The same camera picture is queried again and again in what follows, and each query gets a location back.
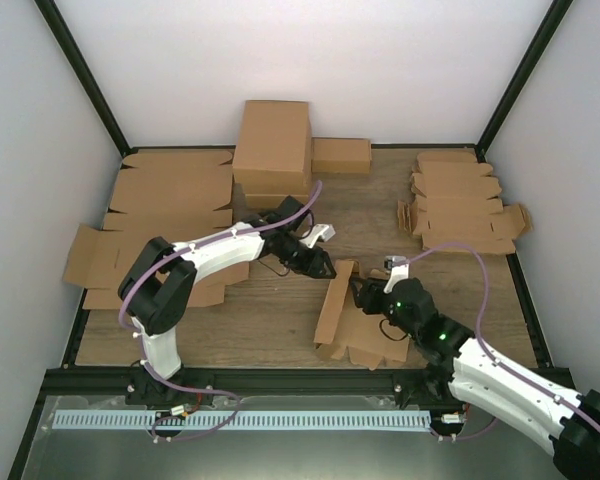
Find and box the large flat cardboard blank front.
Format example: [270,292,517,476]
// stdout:
[64,224,249,310]

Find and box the small folded cardboard box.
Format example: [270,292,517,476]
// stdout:
[312,137,372,175]

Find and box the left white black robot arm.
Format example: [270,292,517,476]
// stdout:
[118,196,336,404]

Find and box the large flat cardboard blank back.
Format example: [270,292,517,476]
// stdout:
[103,149,233,231]

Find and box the small cardboard box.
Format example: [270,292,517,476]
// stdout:
[314,260,409,370]
[312,137,372,175]

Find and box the right black frame post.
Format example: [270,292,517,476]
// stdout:
[475,0,573,162]

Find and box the large folded cardboard box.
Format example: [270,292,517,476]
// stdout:
[233,100,312,195]

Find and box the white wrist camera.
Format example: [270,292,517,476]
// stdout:
[383,255,410,294]
[300,224,335,248]

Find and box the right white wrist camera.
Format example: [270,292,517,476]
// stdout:
[383,255,410,294]

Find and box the black aluminium frame rail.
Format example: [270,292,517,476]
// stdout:
[44,367,574,401]

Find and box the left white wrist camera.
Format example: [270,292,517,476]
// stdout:
[300,224,335,248]

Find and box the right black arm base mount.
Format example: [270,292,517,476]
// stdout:
[391,366,465,410]

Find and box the light blue slotted cable duct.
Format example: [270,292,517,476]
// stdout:
[52,410,431,432]

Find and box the left black frame post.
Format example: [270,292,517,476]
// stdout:
[34,0,132,158]

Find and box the black frame post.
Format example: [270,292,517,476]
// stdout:
[34,0,132,158]
[475,0,573,162]

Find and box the stack of small cardboard blanks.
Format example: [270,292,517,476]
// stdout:
[397,150,532,255]

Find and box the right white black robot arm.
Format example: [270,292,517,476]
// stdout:
[349,278,600,479]

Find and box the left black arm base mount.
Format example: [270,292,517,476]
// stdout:
[125,361,215,409]

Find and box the large flat cardboard blank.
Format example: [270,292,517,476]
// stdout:
[64,224,249,310]
[103,149,233,231]

